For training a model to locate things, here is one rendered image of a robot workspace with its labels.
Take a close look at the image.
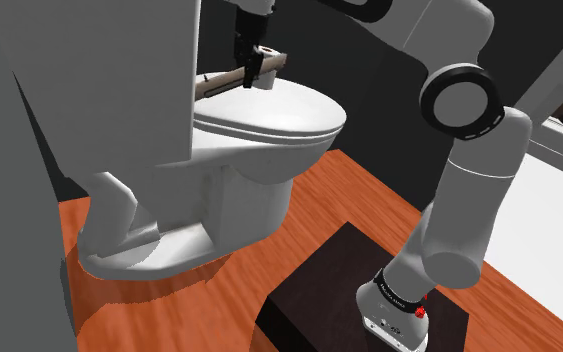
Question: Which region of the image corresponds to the dark robot stand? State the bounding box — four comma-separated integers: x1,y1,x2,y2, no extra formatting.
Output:
254,221,470,352

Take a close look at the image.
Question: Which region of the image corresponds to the white toilet paper roll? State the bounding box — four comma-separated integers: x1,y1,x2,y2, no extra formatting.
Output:
253,44,283,92

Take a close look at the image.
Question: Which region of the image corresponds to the tan long-handled brush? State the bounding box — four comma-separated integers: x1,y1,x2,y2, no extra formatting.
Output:
194,52,289,102

